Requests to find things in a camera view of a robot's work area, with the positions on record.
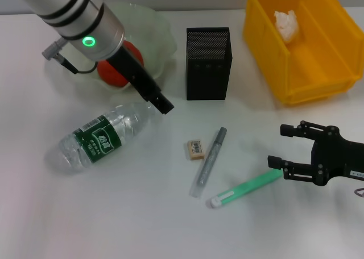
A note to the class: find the yellow plastic bin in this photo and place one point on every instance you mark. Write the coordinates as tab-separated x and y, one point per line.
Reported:
312	66

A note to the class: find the black mesh pen holder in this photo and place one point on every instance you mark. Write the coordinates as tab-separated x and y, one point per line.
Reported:
209	71

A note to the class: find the white paper ball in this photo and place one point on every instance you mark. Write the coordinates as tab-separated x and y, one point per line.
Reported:
287	26

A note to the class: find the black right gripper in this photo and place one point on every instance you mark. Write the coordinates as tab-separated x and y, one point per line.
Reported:
335	159

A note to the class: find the beige barcode eraser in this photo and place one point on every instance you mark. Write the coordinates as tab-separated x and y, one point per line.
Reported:
196	149

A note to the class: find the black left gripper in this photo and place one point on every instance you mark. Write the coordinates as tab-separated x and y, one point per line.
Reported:
133	71

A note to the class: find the pale green wavy fruit plate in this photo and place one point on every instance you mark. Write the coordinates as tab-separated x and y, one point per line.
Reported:
159	43

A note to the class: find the grey pen in clear sleeve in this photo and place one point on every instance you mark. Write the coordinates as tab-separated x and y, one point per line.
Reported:
211	154

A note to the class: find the mint green pen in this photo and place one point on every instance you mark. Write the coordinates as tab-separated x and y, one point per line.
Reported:
247	188

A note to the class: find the clear green-label water bottle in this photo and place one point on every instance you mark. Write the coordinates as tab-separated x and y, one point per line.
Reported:
94	139

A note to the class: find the orange plush fruit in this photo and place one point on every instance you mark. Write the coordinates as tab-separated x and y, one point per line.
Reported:
113	77

